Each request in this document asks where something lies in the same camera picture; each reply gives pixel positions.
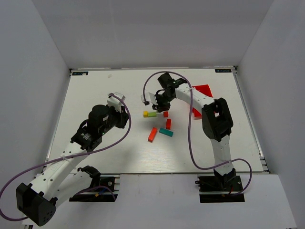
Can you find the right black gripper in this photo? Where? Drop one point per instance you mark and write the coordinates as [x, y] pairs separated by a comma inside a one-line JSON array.
[[162, 105]]

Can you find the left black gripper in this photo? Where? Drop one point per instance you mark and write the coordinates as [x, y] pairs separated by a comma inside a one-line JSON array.
[[122, 118]]

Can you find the long green wood block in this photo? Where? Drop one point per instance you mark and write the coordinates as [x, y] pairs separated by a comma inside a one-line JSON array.
[[152, 114]]

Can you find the yellow wood cube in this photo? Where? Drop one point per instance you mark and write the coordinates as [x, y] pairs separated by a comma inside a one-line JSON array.
[[145, 114]]

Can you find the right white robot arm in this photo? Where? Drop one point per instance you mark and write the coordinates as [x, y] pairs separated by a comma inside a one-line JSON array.
[[217, 122]]

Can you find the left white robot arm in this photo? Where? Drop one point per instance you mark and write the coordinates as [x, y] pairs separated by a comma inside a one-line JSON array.
[[39, 199]]

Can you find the short red wood block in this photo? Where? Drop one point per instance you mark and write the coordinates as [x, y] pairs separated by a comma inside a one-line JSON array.
[[168, 123]]

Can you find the teal long wood block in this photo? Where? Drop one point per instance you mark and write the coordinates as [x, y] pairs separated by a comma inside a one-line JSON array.
[[166, 132]]

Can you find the long red wood block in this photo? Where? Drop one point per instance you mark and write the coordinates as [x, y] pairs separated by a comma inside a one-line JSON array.
[[152, 134]]

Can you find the left blue corner label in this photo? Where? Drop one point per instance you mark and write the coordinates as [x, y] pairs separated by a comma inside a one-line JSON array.
[[79, 73]]

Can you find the blue corner label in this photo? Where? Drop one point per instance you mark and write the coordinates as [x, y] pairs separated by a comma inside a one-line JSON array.
[[79, 73], [223, 70]]

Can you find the right blue corner label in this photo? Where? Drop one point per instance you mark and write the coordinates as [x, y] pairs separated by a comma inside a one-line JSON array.
[[223, 70]]

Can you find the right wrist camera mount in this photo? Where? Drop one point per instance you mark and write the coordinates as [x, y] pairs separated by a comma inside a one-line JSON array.
[[148, 98]]

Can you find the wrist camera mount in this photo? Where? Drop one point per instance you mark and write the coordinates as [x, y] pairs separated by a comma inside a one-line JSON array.
[[148, 98], [115, 101]]

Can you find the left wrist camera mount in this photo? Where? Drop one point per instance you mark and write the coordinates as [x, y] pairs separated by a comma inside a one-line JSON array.
[[115, 101]]

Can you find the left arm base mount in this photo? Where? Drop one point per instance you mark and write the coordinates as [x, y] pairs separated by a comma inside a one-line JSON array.
[[102, 188]]

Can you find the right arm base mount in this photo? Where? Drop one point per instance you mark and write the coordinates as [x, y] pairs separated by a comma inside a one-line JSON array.
[[210, 190]]

